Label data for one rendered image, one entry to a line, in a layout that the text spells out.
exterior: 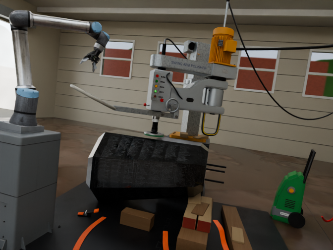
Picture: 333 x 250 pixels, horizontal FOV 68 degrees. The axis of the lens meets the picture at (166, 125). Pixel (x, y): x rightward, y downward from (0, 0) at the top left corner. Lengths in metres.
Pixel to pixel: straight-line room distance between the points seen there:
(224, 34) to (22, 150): 2.20
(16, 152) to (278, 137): 7.67
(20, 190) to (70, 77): 9.07
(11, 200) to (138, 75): 7.77
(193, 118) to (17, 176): 2.22
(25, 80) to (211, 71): 1.77
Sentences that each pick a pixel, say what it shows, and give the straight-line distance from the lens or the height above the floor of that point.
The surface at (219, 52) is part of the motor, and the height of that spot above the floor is 1.80.
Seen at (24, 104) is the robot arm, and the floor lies 1.06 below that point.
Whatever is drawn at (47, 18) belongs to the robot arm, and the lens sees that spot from 2.24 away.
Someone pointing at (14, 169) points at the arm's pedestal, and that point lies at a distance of 2.02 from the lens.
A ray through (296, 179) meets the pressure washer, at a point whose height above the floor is 0.53.
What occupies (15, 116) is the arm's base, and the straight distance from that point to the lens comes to 2.14.
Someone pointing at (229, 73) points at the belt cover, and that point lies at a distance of 2.83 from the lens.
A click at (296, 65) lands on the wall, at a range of 8.75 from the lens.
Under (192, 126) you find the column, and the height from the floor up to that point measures 0.92.
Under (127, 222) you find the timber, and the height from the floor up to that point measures 0.05.
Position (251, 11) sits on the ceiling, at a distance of 7.75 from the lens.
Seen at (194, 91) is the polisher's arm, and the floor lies 1.35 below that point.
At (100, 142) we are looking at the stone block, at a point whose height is 0.70.
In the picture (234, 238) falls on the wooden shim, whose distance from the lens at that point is 2.39.
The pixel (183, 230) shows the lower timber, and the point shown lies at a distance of 2.31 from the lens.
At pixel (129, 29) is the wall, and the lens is 9.89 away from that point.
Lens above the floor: 1.21
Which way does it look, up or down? 5 degrees down
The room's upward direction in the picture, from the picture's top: 7 degrees clockwise
